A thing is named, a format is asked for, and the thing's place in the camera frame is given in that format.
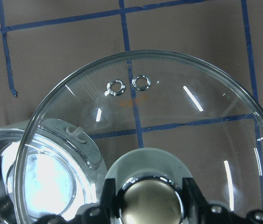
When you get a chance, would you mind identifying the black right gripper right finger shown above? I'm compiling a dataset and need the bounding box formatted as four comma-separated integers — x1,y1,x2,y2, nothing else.
181,177,209,211

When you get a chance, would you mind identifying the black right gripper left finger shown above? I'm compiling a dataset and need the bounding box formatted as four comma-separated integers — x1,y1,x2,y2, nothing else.
100,178,125,212

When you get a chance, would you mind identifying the glass pot lid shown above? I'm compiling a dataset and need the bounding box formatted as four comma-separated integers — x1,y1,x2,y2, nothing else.
14,50,263,224

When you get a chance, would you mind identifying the white electric cooking pot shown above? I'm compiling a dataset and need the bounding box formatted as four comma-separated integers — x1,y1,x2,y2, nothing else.
0,118,107,224

